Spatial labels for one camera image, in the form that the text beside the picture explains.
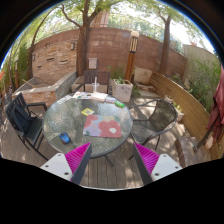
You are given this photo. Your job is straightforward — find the round glass patio table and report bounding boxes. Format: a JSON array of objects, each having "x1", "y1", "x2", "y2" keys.
[{"x1": 42, "y1": 93, "x2": 133, "y2": 158}]

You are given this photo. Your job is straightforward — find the yellow sticky note pad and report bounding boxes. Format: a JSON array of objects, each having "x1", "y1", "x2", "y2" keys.
[{"x1": 81, "y1": 108, "x2": 94, "y2": 116}]

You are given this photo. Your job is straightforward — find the blue computer mouse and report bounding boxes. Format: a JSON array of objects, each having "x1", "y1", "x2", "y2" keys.
[{"x1": 59, "y1": 133, "x2": 70, "y2": 144}]

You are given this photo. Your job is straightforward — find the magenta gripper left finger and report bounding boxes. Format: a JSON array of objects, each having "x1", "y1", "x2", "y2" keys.
[{"x1": 39, "y1": 142, "x2": 93, "y2": 186}]

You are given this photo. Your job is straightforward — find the white square planter box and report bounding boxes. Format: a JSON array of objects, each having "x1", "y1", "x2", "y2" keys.
[{"x1": 112, "y1": 79, "x2": 133, "y2": 102}]

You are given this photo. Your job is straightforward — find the folded red patio umbrella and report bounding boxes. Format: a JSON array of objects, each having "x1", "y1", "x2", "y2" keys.
[{"x1": 196, "y1": 67, "x2": 224, "y2": 149}]

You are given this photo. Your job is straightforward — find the open magazine papers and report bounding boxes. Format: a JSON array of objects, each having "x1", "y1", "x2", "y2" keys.
[{"x1": 73, "y1": 91, "x2": 108, "y2": 101}]

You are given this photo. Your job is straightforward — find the green small object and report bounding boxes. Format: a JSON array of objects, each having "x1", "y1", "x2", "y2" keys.
[{"x1": 115, "y1": 101, "x2": 125, "y2": 108}]

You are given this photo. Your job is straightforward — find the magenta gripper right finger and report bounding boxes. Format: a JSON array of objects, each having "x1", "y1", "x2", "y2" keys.
[{"x1": 132, "y1": 141, "x2": 184, "y2": 186}]

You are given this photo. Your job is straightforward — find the stone raised planter bed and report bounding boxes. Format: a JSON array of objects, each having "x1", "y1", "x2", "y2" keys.
[{"x1": 12, "y1": 71, "x2": 77, "y2": 106}]

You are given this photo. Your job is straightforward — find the wooden garden lamp post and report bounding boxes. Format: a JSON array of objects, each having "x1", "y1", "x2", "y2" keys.
[{"x1": 125, "y1": 31, "x2": 139, "y2": 81}]

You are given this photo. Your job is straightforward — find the floral pink mouse pad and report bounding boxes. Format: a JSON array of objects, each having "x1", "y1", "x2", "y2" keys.
[{"x1": 83, "y1": 115, "x2": 121, "y2": 138}]

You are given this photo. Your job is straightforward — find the dark wooden chair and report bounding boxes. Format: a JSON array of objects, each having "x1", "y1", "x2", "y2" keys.
[{"x1": 72, "y1": 70, "x2": 110, "y2": 93}]

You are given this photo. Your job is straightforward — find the clear plastic cup with straw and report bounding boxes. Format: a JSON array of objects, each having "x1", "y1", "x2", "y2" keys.
[{"x1": 92, "y1": 77, "x2": 99, "y2": 93}]

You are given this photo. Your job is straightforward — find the curved wooden bench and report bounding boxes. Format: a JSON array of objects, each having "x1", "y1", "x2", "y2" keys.
[{"x1": 148, "y1": 71, "x2": 214, "y2": 160}]

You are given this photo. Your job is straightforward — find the large tree trunk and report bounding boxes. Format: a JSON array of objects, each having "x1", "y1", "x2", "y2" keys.
[{"x1": 59, "y1": 0, "x2": 110, "y2": 76}]

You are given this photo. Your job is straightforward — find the black slatted patio chair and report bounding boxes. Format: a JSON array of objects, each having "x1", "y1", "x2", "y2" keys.
[{"x1": 5, "y1": 93, "x2": 47, "y2": 159}]

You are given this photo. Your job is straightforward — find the black mesh metal chair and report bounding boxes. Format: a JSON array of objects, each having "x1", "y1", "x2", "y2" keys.
[{"x1": 129, "y1": 99, "x2": 177, "y2": 145}]

